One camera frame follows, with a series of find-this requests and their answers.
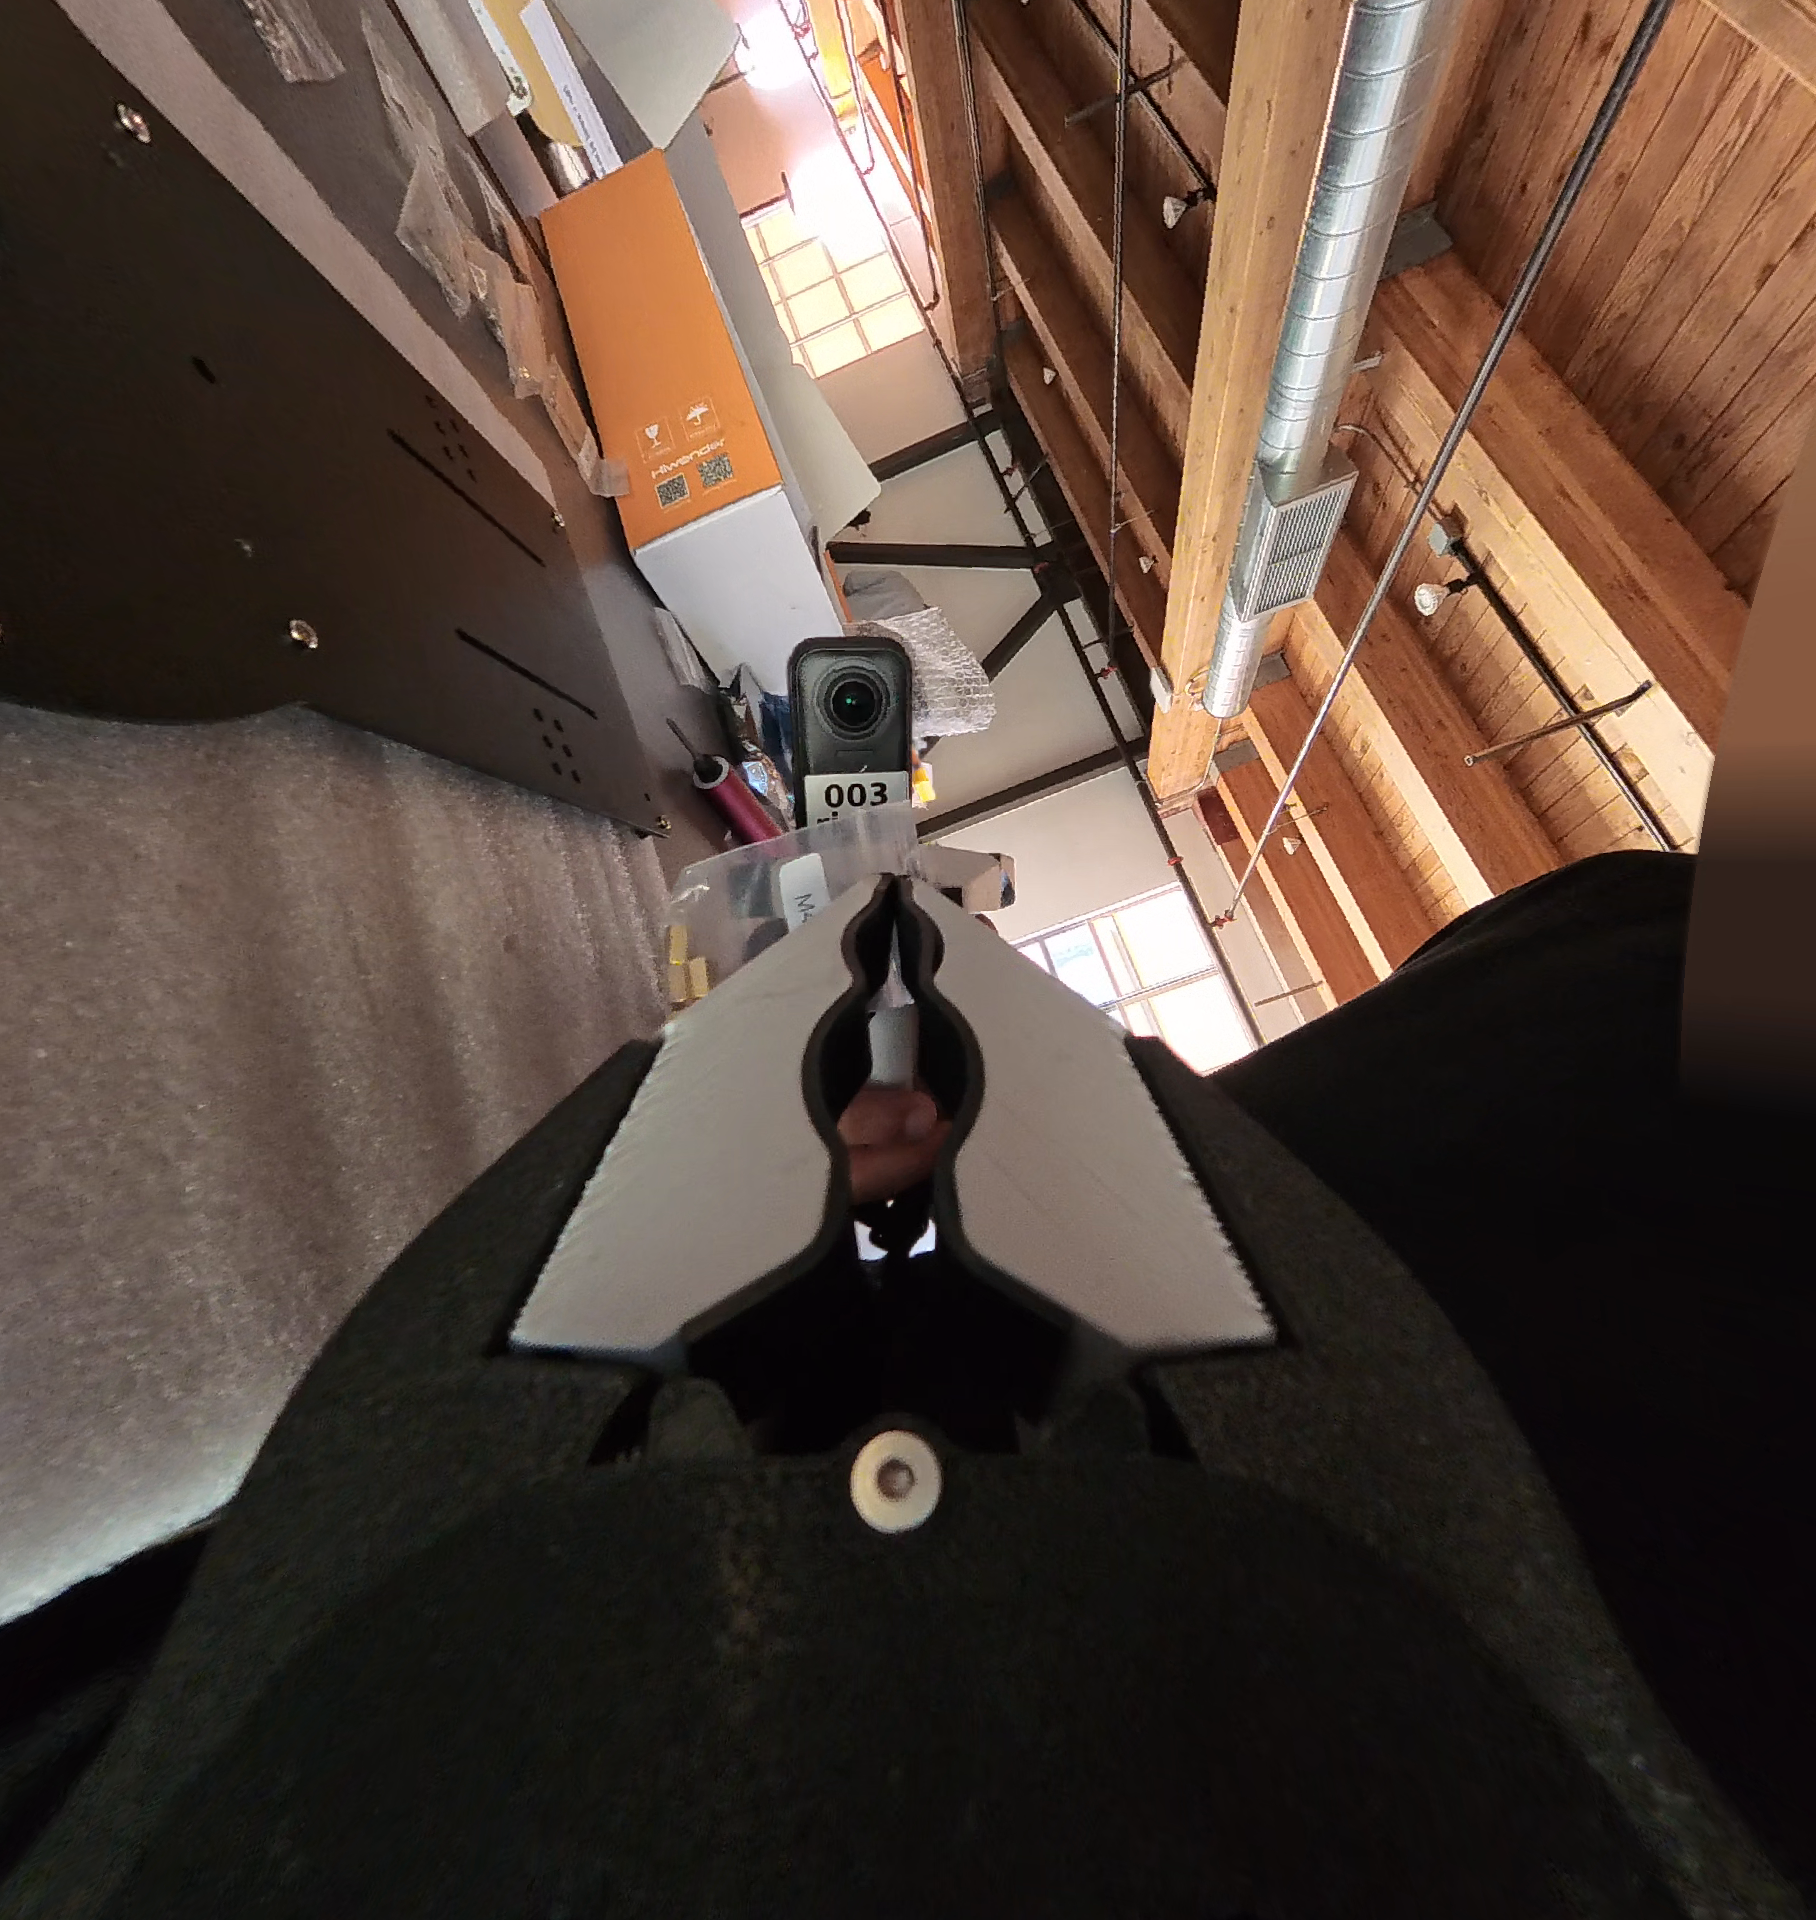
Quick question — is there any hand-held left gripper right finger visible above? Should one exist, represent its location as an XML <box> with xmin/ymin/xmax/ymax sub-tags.
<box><xmin>903</xmin><ymin>875</ymin><xmax>1279</xmax><ymax>1420</ymax></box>

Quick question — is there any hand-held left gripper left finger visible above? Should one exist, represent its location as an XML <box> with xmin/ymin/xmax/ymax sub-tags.
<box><xmin>511</xmin><ymin>875</ymin><xmax>898</xmax><ymax>1448</ymax></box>

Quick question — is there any small clear plastic bag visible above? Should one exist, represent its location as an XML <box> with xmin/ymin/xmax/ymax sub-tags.
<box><xmin>670</xmin><ymin>837</ymin><xmax>910</xmax><ymax>1005</ymax></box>

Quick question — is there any person's right hand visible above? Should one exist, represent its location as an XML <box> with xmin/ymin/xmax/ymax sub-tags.
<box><xmin>838</xmin><ymin>1080</ymin><xmax>957</xmax><ymax>1204</ymax></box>

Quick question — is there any bubble wrapped black part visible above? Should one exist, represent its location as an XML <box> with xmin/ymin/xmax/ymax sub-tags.
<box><xmin>861</xmin><ymin>603</ymin><xmax>996</xmax><ymax>742</ymax></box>

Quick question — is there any red metal cylinder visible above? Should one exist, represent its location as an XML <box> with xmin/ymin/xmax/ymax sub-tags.
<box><xmin>691</xmin><ymin>750</ymin><xmax>793</xmax><ymax>842</ymax></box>

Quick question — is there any person's black clothed torso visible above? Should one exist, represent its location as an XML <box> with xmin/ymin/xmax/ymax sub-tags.
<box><xmin>1195</xmin><ymin>847</ymin><xmax>1816</xmax><ymax>1920</ymax></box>

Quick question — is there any small clear parts bag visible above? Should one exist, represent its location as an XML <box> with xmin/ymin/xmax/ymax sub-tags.
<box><xmin>465</xmin><ymin>246</ymin><xmax>550</xmax><ymax>405</ymax></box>
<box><xmin>398</xmin><ymin>143</ymin><xmax>479</xmax><ymax>319</ymax></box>
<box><xmin>550</xmin><ymin>377</ymin><xmax>633</xmax><ymax>502</ymax></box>

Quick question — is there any orange cardboard box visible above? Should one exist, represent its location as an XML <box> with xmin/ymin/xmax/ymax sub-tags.
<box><xmin>517</xmin><ymin>0</ymin><xmax>883</xmax><ymax>681</ymax></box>

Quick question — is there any white foam sheet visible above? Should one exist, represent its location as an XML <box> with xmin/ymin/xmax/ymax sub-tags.
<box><xmin>0</xmin><ymin>691</ymin><xmax>699</xmax><ymax>1653</ymax></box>

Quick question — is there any slim silver air duct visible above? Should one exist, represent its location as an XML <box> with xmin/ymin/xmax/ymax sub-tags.
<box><xmin>1201</xmin><ymin>0</ymin><xmax>1461</xmax><ymax>723</ymax></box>

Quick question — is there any black metal base plate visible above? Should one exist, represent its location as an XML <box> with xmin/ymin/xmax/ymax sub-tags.
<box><xmin>0</xmin><ymin>0</ymin><xmax>685</xmax><ymax>842</ymax></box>

